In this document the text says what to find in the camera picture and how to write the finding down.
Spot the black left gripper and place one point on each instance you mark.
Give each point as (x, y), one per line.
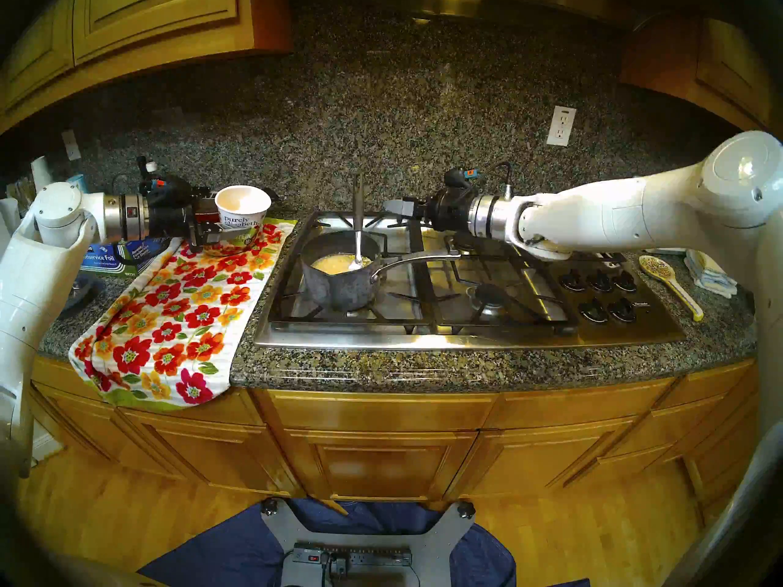
(171, 219)

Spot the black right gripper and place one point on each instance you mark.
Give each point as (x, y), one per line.
(449, 211)

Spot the white paper oats cup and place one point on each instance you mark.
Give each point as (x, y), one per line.
(241, 225)

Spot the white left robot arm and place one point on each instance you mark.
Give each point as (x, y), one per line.
(30, 286)

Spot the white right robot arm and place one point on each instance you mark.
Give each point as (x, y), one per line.
(612, 219)

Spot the black pot lid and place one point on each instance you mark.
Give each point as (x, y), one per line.
(82, 292)

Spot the yellow wooden spoon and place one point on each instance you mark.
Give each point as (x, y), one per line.
(656, 266)

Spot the dark bottle black cap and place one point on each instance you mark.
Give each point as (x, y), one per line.
(142, 162)

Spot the dark grey saucepan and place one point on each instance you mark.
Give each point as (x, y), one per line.
(339, 289)

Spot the blue foil sheets box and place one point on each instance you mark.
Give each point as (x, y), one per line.
(101, 262)

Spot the black round burner cap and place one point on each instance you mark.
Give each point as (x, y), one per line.
(489, 295)

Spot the blue patterned paper cups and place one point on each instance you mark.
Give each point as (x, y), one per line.
(76, 181)

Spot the floral kitchen towel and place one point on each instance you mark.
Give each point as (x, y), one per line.
(177, 347)

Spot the white paper cup stack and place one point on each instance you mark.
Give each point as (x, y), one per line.
(41, 173)

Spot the black stove knob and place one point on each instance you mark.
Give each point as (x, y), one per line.
(592, 310)
(625, 280)
(601, 281)
(573, 281)
(623, 310)

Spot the white utensil holder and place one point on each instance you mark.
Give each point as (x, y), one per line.
(24, 193)

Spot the white paper towel roll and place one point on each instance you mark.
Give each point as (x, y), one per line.
(8, 216)

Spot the wooden upper cabinet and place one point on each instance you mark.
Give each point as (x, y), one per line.
(153, 11)
(722, 72)

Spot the wooden lower cabinets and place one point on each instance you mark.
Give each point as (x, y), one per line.
(379, 457)

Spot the stainless steel gas cooktop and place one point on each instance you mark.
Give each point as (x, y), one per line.
(642, 329)

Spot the folded cloth stack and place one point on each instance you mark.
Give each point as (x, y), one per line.
(709, 274)

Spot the dark blue cloth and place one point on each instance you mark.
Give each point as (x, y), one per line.
(214, 555)

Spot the grey power strip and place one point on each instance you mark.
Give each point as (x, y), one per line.
(361, 555)

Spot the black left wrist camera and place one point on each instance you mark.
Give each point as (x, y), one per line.
(171, 185)

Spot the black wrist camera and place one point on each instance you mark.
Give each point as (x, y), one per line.
(454, 178)
(171, 185)

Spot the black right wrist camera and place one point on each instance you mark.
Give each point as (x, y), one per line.
(454, 178)

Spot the white switch plate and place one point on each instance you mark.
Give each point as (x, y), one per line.
(71, 145)

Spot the white wall power outlet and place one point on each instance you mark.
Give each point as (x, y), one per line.
(561, 126)

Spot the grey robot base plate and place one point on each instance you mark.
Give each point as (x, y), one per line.
(434, 549)

